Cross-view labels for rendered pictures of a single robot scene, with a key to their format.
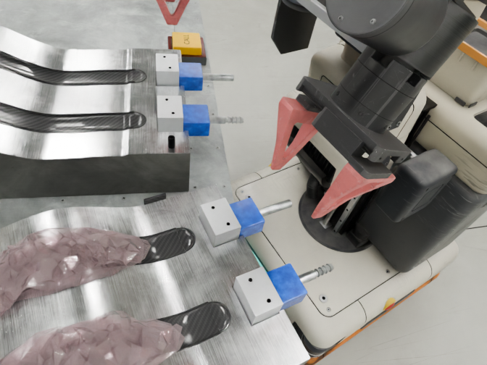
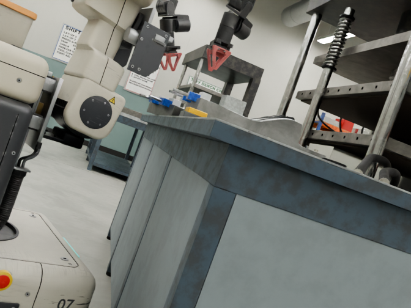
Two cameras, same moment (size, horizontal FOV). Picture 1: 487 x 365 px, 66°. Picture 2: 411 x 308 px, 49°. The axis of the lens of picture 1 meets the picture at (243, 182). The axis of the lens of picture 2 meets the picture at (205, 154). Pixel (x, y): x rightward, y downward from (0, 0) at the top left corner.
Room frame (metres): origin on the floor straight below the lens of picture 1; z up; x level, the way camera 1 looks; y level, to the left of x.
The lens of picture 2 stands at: (2.09, 0.38, 0.74)
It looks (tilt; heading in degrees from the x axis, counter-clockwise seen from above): 1 degrees down; 185
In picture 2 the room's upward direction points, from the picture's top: 20 degrees clockwise
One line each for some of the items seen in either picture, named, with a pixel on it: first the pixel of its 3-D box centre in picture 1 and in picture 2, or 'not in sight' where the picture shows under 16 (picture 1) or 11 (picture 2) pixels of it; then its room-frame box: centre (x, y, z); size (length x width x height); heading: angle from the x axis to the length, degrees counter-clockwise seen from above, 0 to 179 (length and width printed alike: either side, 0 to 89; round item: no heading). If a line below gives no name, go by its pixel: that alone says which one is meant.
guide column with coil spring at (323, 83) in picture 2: not in sight; (310, 118); (-0.49, 0.63, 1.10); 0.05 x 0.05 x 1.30
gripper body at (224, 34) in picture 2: not in sight; (223, 38); (0.52, 0.16, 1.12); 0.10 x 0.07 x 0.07; 19
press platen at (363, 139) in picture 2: not in sight; (380, 157); (-0.45, 1.05, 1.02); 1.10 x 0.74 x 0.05; 19
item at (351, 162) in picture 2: not in sight; (355, 175); (-0.37, 0.95, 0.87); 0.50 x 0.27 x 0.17; 109
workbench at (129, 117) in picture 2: not in sight; (119, 138); (-4.19, -1.45, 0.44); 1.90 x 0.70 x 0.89; 22
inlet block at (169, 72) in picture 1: (196, 77); (190, 96); (0.54, 0.12, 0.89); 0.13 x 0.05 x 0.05; 108
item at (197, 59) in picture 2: not in sight; (200, 124); (-4.56, -0.47, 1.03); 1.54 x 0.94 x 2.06; 22
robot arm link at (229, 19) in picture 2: not in sight; (230, 22); (0.52, 0.16, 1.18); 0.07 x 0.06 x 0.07; 146
